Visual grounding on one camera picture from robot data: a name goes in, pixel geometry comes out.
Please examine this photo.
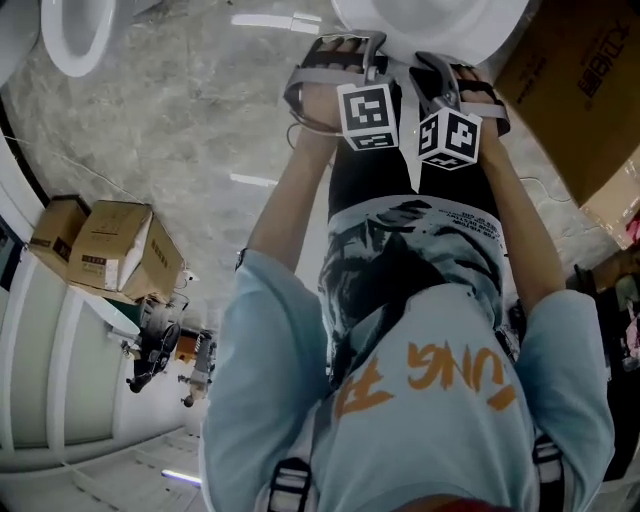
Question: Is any white toilet with seat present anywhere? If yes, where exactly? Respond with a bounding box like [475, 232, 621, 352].
[39, 0, 120, 80]

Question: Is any white oval basin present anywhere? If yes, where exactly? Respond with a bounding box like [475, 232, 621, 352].
[82, 288, 142, 342]

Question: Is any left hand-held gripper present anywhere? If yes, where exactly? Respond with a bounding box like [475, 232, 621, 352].
[283, 30, 401, 152]

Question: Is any person's right forearm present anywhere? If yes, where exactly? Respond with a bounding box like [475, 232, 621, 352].
[478, 132, 570, 314]

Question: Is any large printed cardboard box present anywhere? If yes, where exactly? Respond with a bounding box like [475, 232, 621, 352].
[492, 0, 640, 251]

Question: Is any person's right hand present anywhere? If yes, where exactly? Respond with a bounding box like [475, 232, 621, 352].
[455, 64, 504, 107]

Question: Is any open cardboard box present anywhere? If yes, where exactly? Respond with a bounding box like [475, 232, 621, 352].
[66, 198, 187, 305]

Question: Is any black harness strap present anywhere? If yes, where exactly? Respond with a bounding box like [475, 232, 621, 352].
[272, 457, 315, 512]
[531, 433, 567, 501]

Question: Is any person's left hand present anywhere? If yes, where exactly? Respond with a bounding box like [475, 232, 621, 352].
[299, 37, 369, 134]

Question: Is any light blue shirt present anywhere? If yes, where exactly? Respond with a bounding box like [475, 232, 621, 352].
[199, 194, 617, 512]

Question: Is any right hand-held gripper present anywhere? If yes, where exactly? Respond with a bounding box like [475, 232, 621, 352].
[408, 51, 511, 171]

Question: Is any person's left forearm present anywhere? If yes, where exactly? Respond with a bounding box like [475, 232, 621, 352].
[246, 119, 347, 284]

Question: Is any small cardboard box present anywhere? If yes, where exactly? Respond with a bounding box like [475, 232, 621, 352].
[27, 193, 92, 281]

